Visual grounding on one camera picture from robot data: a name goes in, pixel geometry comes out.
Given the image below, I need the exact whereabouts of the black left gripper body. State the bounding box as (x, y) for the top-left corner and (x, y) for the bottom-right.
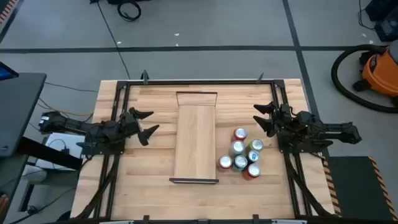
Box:
(117, 110), (142, 138)

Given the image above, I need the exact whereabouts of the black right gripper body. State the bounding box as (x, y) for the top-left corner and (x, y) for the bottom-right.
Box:
(270, 102), (295, 138)

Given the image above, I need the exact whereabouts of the lime green can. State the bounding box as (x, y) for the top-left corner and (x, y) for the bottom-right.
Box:
(248, 138), (264, 152)

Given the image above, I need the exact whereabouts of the red Fanta can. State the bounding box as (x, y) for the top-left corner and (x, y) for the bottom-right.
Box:
(233, 127), (249, 142)
(217, 154), (233, 171)

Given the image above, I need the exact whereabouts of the dark can with blue tab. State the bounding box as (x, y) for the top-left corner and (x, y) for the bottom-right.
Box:
(247, 149), (261, 164)

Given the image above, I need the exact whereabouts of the green Sprite can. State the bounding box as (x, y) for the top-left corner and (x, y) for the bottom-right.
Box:
(233, 154), (249, 172)

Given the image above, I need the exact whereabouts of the red Coca-Cola can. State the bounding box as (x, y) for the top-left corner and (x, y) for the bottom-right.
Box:
(243, 163), (261, 180)

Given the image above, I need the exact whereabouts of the white box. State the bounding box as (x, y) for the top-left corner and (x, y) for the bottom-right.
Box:
(34, 133), (86, 171)

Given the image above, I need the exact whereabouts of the black metal beam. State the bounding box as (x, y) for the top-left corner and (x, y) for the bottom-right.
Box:
(17, 136), (83, 171)

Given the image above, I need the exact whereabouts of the black mat with hazard stripes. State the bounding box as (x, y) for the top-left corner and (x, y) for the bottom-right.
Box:
(322, 155), (398, 222)

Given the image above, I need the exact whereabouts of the orange vacuum cleaner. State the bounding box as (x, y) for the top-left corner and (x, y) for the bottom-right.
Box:
(353, 40), (398, 106)

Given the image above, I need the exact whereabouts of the blue laptop screen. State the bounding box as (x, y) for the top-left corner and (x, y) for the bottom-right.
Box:
(0, 61), (19, 81)

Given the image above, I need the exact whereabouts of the black equipment case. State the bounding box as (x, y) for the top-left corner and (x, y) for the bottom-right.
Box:
(364, 0), (398, 43)

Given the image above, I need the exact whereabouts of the orange black hazard strip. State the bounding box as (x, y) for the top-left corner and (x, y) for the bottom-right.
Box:
(0, 0), (20, 24)

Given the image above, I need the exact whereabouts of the wooden shelf with black frame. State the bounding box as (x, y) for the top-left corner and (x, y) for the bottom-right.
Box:
(169, 90), (220, 185)

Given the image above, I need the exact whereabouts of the yellow floor cable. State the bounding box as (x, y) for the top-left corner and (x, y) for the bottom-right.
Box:
(37, 98), (94, 118)

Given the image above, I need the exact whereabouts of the black table rail frame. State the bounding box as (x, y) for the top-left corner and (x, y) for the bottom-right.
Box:
(93, 79), (335, 224)

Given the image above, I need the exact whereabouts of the orange shop vacuum with hose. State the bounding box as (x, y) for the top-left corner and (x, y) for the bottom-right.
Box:
(330, 44), (398, 114)

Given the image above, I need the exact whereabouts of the coiled black cable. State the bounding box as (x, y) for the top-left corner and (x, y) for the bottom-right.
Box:
(116, 0), (142, 22)

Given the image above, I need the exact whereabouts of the long black floor cable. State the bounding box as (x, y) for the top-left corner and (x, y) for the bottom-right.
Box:
(96, 1), (131, 80)

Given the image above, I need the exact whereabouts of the thin black cable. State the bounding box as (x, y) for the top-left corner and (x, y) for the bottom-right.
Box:
(358, 0), (377, 31)

